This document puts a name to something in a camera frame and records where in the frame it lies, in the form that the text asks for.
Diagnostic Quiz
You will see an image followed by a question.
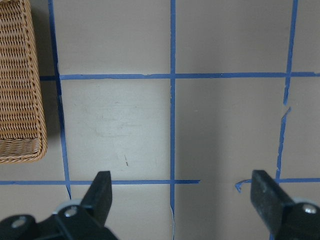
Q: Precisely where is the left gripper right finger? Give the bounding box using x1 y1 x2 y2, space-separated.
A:
250 170 320 240

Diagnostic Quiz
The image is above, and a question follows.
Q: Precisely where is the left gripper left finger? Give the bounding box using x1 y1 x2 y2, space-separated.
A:
0 171 117 240

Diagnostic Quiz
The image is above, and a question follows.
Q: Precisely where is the brown wicker basket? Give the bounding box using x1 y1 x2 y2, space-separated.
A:
0 0 48 164

